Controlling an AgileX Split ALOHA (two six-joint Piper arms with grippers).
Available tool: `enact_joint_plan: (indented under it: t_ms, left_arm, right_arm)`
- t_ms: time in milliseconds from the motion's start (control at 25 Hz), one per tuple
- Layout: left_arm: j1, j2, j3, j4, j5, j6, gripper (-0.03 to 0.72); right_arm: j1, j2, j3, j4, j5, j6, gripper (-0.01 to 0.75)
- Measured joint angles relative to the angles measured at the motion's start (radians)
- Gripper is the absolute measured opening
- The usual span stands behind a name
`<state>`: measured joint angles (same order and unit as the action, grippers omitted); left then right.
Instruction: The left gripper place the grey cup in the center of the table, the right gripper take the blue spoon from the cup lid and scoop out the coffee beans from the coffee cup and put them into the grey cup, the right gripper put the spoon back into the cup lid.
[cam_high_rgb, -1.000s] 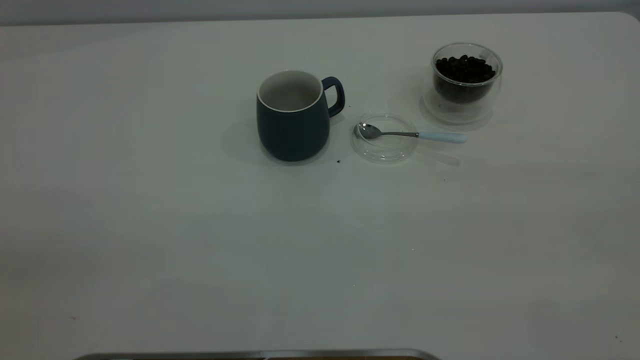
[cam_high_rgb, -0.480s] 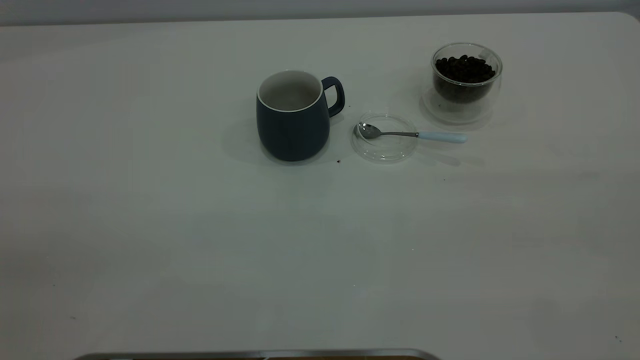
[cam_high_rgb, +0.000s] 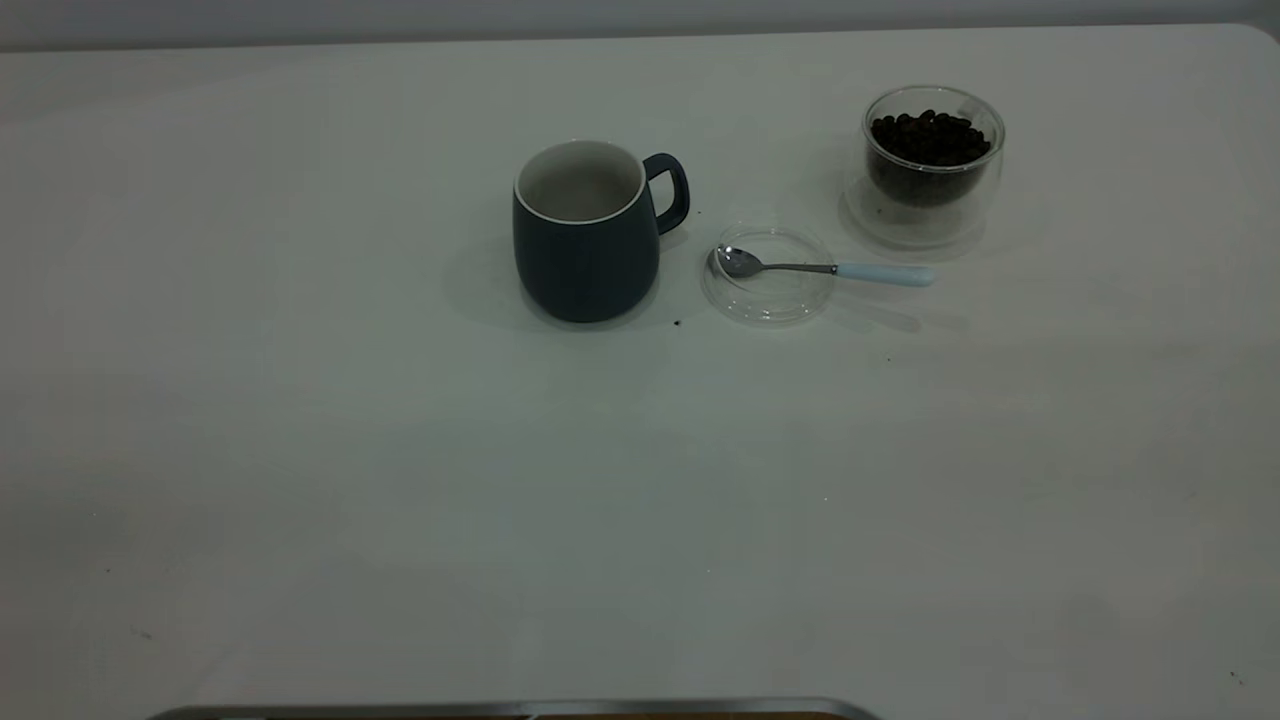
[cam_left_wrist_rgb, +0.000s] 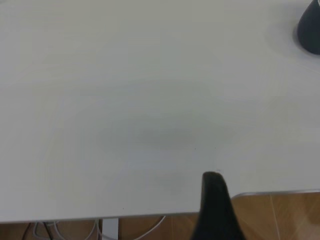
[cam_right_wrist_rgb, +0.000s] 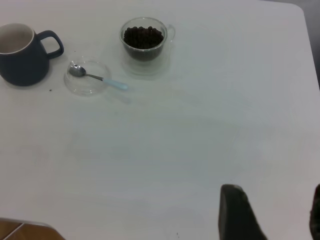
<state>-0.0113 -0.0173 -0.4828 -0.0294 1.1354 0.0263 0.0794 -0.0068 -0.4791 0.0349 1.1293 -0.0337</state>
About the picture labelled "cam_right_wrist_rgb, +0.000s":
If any clear glass saucer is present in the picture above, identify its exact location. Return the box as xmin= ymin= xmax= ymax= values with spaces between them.
xmin=63 ymin=57 xmax=112 ymax=97

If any metal spoon light blue handle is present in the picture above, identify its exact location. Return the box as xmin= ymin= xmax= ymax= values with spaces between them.
xmin=68 ymin=64 xmax=129 ymax=91

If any clear double-wall glass cup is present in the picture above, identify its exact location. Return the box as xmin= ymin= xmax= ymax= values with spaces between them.
xmin=119 ymin=16 xmax=177 ymax=77

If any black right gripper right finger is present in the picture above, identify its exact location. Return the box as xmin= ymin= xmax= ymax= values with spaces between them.
xmin=309 ymin=183 xmax=320 ymax=240

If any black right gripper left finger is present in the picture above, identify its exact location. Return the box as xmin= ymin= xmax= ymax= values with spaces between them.
xmin=217 ymin=184 xmax=269 ymax=240

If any dark blue-grey ceramic mug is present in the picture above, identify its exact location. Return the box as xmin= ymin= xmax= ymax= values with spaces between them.
xmin=0 ymin=23 xmax=65 ymax=88

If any dark coffee beans pile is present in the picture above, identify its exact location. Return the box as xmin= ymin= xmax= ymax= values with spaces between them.
xmin=123 ymin=25 xmax=165 ymax=62

